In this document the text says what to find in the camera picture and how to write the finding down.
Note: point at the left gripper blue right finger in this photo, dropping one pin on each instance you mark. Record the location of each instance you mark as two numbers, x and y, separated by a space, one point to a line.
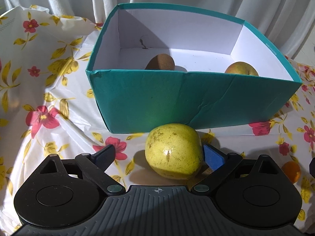
222 166

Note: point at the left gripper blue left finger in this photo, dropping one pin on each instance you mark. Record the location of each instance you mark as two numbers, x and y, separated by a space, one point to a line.
93 169

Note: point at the orange mandarin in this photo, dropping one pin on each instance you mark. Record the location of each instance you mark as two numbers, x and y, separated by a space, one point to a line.
292 170

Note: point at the yellow-red apple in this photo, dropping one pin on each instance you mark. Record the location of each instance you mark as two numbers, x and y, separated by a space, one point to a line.
241 68

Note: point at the large brown kiwi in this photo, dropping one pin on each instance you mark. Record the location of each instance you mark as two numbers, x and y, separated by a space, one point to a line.
161 62

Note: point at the floral plastic tablecloth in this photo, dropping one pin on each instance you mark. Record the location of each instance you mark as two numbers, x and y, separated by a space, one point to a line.
48 107

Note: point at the teal cardboard box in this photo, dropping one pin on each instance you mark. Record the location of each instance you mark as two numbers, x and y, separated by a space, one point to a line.
198 93

